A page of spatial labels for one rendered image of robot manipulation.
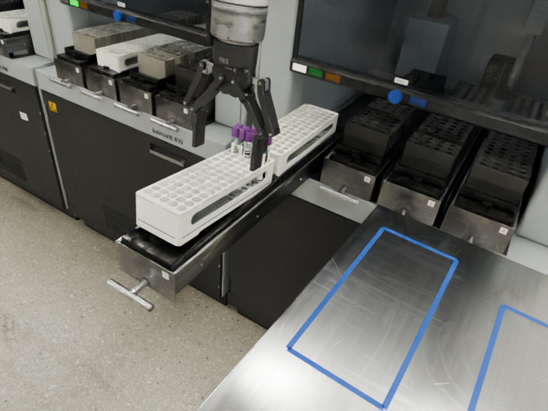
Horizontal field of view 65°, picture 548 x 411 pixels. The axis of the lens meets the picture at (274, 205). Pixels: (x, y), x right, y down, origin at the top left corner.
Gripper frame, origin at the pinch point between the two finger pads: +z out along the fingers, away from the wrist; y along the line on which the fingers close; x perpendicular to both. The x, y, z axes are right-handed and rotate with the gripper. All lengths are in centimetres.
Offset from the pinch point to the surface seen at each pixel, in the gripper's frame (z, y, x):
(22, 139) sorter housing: 50, -126, 33
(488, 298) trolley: 9, 51, 3
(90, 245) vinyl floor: 88, -90, 35
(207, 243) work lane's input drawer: 11.9, 6.2, -12.1
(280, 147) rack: 3.1, 2.9, 16.6
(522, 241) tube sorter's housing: 14, 56, 38
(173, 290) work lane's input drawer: 16.6, 6.5, -21.0
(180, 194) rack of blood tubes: 3.6, 0.8, -13.4
